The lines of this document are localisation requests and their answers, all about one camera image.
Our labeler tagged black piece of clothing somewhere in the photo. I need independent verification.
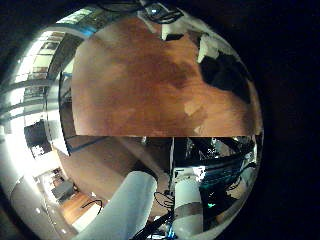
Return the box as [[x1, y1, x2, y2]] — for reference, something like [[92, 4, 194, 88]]
[[199, 54, 253, 105]]

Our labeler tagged black electronics rack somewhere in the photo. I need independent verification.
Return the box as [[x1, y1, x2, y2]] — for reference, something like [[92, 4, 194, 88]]
[[173, 136, 258, 232]]

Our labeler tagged black screen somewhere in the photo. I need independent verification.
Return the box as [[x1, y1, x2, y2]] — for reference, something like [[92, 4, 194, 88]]
[[23, 119, 55, 160]]

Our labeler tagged dark desk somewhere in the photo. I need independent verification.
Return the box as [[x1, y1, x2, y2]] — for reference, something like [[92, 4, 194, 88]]
[[49, 179, 77, 203]]

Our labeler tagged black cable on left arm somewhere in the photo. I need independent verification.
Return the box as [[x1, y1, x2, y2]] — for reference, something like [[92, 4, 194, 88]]
[[153, 189, 176, 210]]

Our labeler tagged looped black cable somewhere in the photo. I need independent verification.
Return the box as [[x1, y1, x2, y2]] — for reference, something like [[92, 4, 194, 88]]
[[79, 198, 104, 212]]

